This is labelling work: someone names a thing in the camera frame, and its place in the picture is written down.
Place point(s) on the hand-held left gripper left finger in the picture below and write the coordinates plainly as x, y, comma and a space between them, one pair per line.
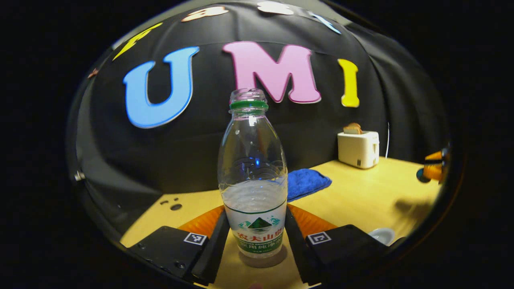
217, 245

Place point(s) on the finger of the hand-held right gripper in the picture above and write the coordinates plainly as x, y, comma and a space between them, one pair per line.
434, 155
435, 171

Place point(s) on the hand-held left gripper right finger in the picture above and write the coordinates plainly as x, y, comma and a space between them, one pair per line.
299, 249

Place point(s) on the clear plastic water bottle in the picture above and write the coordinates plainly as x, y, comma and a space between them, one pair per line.
253, 172

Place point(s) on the grey blue teacup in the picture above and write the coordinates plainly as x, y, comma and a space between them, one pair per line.
381, 235

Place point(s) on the blue towel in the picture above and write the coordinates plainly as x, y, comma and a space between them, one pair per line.
307, 182

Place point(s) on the white toaster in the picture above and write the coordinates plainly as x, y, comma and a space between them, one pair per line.
357, 150

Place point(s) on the toast bread slice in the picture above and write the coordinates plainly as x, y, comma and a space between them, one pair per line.
355, 124
351, 130

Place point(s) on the black backdrop cloth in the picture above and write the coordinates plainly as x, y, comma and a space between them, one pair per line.
192, 152

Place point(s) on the small metal clamp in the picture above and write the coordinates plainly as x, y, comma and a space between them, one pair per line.
79, 176

